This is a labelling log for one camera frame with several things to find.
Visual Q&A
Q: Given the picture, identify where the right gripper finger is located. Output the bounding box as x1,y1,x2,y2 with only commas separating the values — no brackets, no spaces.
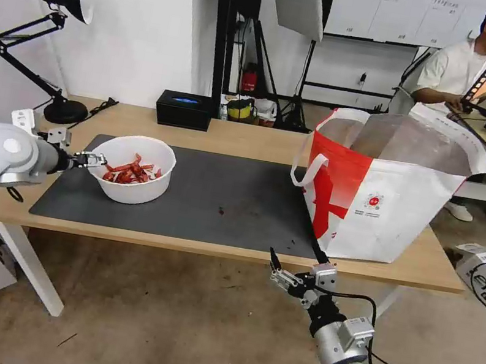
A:
263,246,309,298
309,243,332,267

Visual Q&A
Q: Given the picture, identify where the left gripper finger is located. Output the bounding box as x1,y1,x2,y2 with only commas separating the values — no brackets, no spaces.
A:
75,157,108,173
77,148,109,165

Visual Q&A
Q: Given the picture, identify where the white plastic bowl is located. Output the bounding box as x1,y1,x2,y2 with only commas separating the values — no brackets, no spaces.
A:
83,127,180,211

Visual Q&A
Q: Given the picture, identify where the red crayfish shell trash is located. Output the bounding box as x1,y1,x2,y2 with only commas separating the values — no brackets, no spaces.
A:
101,148,165,191

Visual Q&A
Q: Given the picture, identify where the white red takeout bag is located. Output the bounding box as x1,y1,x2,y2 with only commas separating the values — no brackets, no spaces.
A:
277,98,486,283

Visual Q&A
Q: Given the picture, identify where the black desk lamp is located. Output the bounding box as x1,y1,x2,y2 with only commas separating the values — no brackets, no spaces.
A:
0,0,108,129

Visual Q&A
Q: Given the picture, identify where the white table leg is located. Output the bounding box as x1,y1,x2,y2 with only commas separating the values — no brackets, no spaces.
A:
0,221,77,319
371,281,404,322

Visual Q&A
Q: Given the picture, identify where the black tissue box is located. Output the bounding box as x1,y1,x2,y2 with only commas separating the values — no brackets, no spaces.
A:
152,88,216,134

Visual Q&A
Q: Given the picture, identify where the dark grey desk mat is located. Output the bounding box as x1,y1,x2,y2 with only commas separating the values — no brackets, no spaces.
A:
28,124,343,266

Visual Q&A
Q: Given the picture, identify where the white shoe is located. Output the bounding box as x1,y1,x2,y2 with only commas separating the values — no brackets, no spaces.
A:
442,200,476,224

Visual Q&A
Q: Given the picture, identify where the white plastic jug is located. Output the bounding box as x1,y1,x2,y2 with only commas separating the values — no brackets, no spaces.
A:
254,98,281,129

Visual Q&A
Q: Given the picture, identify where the yellow green container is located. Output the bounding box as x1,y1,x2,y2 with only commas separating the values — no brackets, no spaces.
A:
225,94,260,126

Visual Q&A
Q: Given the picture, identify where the red canister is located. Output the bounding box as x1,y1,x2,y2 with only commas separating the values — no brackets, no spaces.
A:
238,61,264,97

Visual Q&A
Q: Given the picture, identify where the black light stand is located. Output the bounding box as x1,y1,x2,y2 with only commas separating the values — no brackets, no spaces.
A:
275,35,330,134

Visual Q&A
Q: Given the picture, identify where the person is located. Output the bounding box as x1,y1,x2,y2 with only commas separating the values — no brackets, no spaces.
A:
410,0,486,116

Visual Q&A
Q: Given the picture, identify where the white softbox light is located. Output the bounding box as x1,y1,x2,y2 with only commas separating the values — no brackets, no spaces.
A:
259,0,333,44

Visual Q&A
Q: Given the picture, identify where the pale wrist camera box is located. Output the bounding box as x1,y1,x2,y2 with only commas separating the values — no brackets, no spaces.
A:
46,124,74,149
308,260,341,294

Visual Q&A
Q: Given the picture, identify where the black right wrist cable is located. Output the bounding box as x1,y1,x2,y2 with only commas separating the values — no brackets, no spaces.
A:
311,288,384,364

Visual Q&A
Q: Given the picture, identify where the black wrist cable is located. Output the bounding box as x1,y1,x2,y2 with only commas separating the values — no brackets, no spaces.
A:
1,184,27,203
311,288,384,364

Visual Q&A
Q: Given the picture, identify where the black lamp power cable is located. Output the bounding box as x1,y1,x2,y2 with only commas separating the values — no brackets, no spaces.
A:
88,93,121,120

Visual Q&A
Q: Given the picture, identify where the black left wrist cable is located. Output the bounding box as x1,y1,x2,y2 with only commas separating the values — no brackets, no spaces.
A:
1,184,27,203

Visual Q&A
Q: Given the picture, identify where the black metal frame post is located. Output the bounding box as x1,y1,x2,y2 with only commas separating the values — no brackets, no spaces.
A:
196,0,257,108

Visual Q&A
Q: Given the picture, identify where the white wall board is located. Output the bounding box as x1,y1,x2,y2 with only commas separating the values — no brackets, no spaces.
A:
322,0,486,61

